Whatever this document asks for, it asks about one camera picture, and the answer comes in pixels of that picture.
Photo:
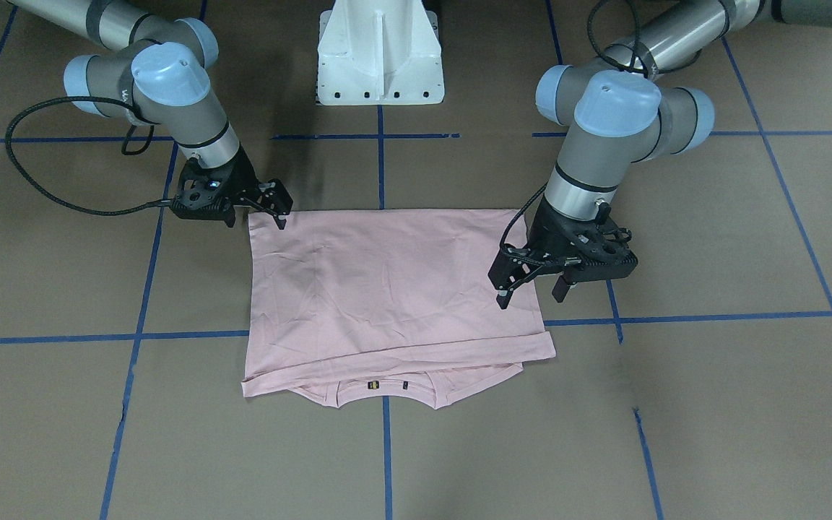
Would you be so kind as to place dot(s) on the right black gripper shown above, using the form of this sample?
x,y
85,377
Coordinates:
x,y
242,175

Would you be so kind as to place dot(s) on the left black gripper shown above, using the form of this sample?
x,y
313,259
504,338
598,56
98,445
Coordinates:
x,y
544,230

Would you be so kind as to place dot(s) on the pink Snoopy t-shirt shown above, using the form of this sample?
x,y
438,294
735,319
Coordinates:
x,y
354,304

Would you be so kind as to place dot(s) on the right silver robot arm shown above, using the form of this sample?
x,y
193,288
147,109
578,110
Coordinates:
x,y
155,74

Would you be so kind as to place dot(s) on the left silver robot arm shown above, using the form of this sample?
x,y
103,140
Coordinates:
x,y
617,115

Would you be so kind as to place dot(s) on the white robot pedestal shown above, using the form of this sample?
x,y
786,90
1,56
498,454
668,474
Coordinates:
x,y
380,53

